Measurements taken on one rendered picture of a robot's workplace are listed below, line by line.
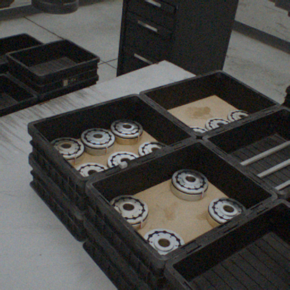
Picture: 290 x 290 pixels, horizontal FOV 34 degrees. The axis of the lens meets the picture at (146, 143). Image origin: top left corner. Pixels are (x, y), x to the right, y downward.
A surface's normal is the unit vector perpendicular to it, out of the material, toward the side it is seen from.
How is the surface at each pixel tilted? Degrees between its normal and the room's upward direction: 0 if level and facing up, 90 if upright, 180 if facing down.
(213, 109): 0
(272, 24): 90
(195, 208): 0
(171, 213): 0
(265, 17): 90
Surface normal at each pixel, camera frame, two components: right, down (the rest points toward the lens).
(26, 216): 0.12, -0.81
